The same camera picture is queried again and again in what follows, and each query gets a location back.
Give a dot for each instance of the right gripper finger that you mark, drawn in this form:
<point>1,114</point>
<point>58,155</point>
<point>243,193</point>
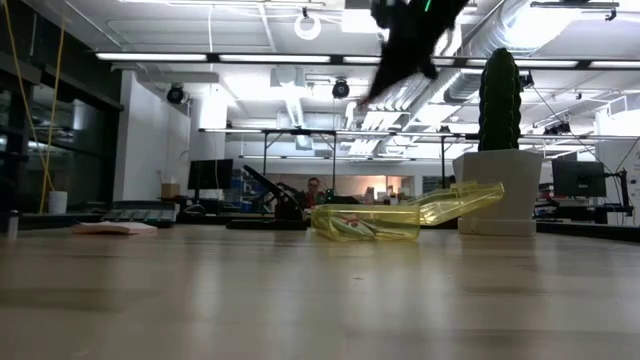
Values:
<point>402,67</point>
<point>384,65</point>

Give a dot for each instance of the yellow transparent pencil case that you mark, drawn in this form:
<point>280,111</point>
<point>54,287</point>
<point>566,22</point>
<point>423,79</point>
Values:
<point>465,202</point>

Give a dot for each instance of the pink sticky note pad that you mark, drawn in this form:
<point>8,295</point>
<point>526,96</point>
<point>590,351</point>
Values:
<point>120,227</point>

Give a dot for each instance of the black ceiling spotlight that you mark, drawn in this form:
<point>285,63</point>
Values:
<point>175,94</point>
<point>340,89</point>

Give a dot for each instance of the green cactus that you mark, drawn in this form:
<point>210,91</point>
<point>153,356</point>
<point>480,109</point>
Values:
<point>500,100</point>

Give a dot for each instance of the person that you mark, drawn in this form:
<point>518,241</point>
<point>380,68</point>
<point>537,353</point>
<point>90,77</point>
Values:
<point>312,197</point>

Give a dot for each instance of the white plant pot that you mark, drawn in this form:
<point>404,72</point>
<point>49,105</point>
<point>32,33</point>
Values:
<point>500,185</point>

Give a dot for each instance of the black computer monitor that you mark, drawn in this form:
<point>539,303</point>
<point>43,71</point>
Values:
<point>579,178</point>
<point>210,174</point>

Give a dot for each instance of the long ceiling light bar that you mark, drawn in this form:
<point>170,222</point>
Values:
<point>150,57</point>

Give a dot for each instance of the cardboard box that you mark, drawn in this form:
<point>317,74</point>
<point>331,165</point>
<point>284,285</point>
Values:
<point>170,190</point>

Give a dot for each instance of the dark keyboard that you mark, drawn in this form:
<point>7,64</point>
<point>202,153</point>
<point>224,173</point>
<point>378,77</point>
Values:
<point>140,212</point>

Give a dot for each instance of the white cup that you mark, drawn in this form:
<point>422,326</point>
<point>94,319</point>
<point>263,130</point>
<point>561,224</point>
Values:
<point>58,202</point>

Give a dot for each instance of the small grey bottle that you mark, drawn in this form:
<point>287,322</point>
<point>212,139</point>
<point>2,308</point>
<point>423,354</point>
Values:
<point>13,225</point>

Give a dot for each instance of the silver air duct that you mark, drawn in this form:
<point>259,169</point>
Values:
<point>500,30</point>

